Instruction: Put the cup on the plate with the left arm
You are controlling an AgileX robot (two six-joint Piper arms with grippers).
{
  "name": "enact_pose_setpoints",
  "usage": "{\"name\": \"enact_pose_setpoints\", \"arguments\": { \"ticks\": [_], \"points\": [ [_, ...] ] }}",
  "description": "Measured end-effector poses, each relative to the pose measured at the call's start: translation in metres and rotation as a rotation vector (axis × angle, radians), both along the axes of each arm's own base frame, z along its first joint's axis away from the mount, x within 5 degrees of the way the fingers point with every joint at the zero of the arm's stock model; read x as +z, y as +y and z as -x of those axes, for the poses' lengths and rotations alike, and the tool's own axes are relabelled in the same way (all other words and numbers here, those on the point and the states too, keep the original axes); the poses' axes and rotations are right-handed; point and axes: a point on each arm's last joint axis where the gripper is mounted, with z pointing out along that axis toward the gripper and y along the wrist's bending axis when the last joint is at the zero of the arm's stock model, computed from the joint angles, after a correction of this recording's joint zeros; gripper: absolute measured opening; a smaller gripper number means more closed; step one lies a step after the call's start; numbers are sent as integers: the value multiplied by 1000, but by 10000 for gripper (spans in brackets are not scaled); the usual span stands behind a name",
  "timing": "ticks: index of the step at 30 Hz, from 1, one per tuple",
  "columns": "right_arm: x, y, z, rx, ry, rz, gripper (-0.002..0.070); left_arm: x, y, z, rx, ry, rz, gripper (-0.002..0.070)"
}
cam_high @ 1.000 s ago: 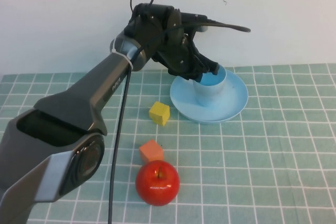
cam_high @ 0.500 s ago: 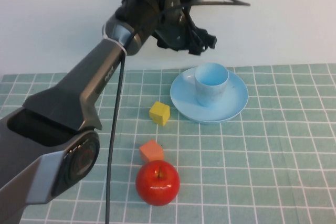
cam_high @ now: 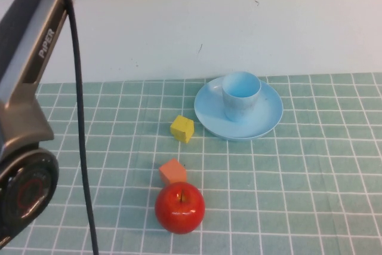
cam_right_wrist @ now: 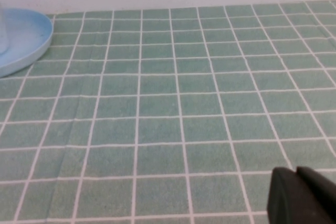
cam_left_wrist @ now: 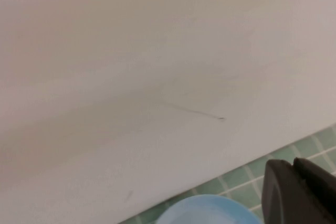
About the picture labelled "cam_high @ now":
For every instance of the grey left Piper robot arm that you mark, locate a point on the grey left Piper robot arm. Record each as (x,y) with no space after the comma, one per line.
(27,58)

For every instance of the light blue plastic cup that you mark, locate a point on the light blue plastic cup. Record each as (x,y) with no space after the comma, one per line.
(240,99)

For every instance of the green checkered tablecloth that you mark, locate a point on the green checkered tablecloth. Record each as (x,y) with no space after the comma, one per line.
(268,177)

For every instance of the yellow wooden cube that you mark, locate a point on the yellow wooden cube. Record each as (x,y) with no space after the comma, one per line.
(182,128)

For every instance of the orange wooden cube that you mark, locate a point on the orange wooden cube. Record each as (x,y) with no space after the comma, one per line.
(172,172)

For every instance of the light blue plastic plate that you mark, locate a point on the light blue plastic plate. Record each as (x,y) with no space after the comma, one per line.
(262,117)

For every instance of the red apple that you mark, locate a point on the red apple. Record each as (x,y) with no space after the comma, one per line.
(179,208)

